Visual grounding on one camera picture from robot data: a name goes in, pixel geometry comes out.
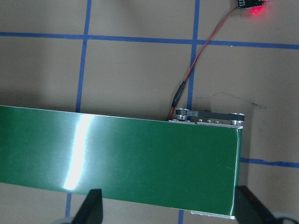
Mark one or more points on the green conveyor belt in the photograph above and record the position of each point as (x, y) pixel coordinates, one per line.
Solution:
(116, 151)

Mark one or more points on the small controller circuit board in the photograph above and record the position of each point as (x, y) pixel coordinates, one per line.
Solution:
(250, 3)

